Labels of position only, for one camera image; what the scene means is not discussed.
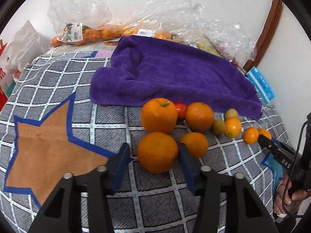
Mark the person's right hand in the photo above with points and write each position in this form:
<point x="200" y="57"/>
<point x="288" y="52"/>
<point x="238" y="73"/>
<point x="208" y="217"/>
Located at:
<point x="297" y="197"/>

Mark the medium orange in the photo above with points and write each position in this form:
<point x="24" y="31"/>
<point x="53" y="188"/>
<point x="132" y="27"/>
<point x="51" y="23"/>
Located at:
<point x="196" y="144"/>

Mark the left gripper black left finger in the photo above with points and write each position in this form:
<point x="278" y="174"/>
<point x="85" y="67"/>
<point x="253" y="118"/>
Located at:
<point x="61" y="212"/>

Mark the brown wooden door frame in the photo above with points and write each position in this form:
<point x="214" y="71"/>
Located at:
<point x="267" y="34"/>

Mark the red paper bag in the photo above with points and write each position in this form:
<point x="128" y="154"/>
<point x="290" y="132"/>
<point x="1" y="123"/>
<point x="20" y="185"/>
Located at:
<point x="4" y="82"/>

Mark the blue tissue pack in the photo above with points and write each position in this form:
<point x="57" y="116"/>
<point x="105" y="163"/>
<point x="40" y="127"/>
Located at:
<point x="261" y="85"/>

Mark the small red tomato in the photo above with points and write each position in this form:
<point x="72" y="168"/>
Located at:
<point x="182" y="110"/>

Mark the white plastic bag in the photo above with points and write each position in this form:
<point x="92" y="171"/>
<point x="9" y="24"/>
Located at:
<point x="25" y="47"/>

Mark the green kiwi fruit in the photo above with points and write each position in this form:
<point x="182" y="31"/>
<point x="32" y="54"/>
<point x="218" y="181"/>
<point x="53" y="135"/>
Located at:
<point x="231" y="113"/>
<point x="218" y="127"/>

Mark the purple towel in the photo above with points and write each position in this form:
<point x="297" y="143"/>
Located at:
<point x="143" y="68"/>

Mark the grey checked star blanket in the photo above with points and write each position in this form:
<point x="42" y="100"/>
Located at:
<point x="50" y="127"/>

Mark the plastic bag of oranges left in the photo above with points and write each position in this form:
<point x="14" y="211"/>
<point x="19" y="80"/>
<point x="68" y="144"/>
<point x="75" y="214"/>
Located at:
<point x="79" y="22"/>

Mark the small orange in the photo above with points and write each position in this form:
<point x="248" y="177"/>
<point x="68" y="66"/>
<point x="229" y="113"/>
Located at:
<point x="265" y="133"/>
<point x="250" y="135"/>

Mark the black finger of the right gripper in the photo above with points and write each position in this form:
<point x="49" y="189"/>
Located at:
<point x="278" y="149"/>

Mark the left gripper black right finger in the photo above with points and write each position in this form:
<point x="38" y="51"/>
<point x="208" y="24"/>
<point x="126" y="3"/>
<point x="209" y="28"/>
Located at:
<point x="245" y="212"/>

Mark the small orange kumquat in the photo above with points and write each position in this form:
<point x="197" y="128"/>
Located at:
<point x="233" y="127"/>

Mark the large orange with stem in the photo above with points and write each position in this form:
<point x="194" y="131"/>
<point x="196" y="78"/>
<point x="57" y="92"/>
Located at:
<point x="159" y="114"/>

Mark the large clear plastic bag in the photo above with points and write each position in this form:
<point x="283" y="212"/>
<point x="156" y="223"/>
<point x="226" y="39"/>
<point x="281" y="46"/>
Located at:
<point x="186" y="22"/>

